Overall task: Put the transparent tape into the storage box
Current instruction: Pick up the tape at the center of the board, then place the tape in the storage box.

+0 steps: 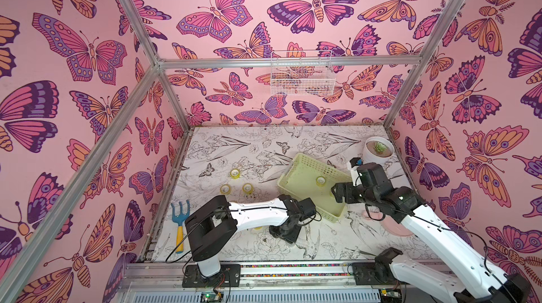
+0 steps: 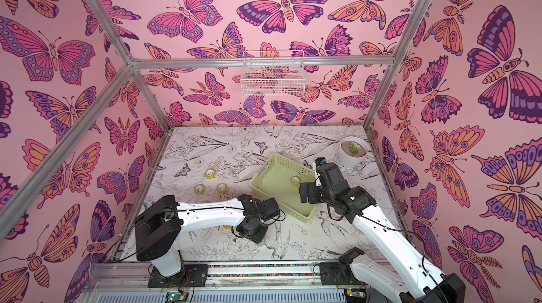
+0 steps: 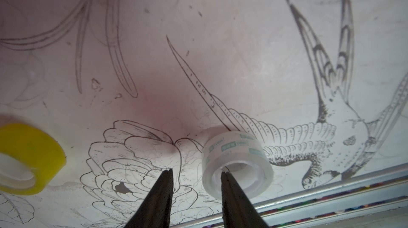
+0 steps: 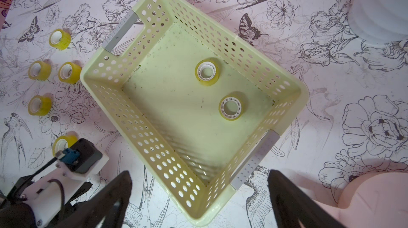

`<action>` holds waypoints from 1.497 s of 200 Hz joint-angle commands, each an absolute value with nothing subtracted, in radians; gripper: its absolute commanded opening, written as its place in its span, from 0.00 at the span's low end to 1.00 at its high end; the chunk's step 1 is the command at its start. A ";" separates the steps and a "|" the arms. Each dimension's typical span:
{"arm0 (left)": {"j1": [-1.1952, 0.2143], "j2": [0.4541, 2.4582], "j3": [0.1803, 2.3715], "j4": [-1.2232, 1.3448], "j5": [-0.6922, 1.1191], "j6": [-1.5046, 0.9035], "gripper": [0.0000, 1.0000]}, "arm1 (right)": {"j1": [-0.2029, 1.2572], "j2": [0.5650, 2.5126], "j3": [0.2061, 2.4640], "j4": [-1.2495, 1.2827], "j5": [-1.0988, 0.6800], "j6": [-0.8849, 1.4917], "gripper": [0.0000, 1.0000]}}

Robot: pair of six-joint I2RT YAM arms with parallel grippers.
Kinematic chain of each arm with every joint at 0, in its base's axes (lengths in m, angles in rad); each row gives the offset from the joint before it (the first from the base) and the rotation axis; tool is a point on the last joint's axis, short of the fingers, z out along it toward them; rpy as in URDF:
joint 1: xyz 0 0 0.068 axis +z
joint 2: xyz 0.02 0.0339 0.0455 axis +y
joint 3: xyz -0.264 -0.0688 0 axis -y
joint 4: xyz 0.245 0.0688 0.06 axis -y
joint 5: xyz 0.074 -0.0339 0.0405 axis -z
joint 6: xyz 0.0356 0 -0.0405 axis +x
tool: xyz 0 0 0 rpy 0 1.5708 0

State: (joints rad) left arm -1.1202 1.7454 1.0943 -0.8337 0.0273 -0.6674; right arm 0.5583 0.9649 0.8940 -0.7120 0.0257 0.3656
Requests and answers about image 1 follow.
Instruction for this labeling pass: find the yellow tape roll two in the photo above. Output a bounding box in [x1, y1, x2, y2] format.
[242, 183, 254, 195]

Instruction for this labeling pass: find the white wire wall basket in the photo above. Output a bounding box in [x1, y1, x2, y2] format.
[269, 56, 336, 98]

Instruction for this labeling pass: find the white pot with succulent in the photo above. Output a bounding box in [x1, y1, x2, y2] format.
[361, 136, 395, 165]

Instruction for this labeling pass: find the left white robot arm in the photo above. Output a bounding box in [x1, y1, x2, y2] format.
[185, 195, 318, 278]

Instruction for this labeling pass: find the blue yellow garden fork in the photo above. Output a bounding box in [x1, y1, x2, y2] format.
[170, 200, 191, 254]

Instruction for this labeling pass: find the aluminium front rail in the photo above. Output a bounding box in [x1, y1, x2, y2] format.
[113, 259, 453, 302]

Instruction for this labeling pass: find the yellow tape roll three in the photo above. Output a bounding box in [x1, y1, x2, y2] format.
[220, 184, 231, 196]

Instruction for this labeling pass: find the yellow tape roll one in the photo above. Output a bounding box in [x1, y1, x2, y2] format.
[230, 169, 241, 180]

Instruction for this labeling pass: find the green plastic storage basket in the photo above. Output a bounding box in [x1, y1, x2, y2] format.
[277, 153, 351, 223]

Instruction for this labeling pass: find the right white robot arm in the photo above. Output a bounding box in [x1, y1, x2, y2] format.
[331, 158, 532, 302]

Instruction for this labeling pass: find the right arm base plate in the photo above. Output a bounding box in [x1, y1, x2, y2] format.
[349, 261, 407, 286]

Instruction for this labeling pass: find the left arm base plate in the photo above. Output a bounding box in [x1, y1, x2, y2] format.
[182, 263, 241, 289]

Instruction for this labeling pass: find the yellow tape roll six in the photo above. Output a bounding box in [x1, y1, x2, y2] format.
[316, 176, 327, 187]

